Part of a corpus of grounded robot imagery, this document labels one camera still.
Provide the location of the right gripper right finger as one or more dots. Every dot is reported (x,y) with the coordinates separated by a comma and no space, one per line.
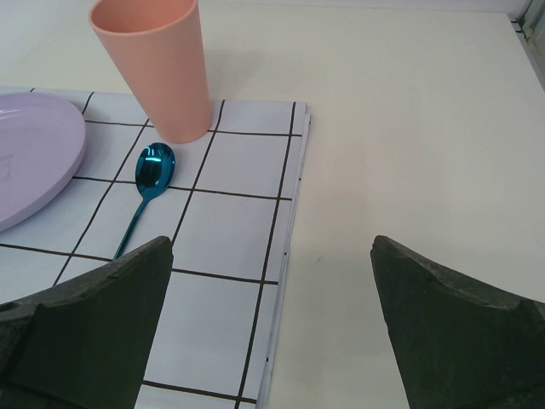
(458,342)

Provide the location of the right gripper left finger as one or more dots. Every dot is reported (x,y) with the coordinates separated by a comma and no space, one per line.
(85,343)

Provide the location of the blue metallic spoon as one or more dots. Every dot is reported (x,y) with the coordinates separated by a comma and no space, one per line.
(154,172)

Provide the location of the blue checkered cloth placemat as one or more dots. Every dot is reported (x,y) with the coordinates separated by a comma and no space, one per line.
(229,211)

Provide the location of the purple plastic plate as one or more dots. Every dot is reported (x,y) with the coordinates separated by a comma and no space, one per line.
(43,140)

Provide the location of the pink plastic cup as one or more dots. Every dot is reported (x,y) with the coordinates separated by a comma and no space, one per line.
(157,47)

